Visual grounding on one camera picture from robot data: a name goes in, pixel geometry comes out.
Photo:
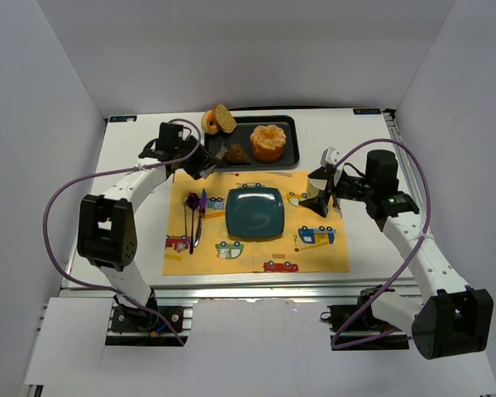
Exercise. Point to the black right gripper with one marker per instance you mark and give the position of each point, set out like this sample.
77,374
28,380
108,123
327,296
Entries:
331,197

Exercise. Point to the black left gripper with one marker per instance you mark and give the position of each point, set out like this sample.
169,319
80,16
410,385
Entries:
204,161

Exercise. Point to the silver metal tongs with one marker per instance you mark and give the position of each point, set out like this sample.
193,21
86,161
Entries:
221,155

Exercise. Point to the brown chocolate bread piece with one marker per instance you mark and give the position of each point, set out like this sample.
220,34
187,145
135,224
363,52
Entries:
236,155

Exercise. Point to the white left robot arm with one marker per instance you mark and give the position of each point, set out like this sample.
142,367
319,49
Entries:
107,236

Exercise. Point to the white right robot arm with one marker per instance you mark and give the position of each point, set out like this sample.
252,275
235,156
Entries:
453,318

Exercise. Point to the light green mug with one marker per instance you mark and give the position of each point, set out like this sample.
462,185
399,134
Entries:
315,187

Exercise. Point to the purple iridescent spoon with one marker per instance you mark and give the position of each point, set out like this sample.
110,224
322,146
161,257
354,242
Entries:
193,204

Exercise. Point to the purple iridescent knife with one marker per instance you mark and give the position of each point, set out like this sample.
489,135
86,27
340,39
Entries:
201,214

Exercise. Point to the glazed donut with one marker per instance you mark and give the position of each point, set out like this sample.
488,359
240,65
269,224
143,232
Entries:
209,124

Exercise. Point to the sliced baguette piece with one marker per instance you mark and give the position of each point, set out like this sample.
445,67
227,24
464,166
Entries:
223,118

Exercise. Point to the orange bundt cake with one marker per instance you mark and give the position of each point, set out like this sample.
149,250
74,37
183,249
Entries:
268,143

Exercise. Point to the teal square plate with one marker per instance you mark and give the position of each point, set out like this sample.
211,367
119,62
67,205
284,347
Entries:
255,213

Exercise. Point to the yellow car print placemat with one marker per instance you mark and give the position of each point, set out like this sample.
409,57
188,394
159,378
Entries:
309,243

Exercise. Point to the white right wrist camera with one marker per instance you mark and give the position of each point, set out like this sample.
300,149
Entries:
330,157

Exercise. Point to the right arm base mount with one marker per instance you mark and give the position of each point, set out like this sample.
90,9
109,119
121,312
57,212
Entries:
365,326

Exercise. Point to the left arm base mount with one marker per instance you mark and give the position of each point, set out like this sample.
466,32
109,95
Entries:
131,327

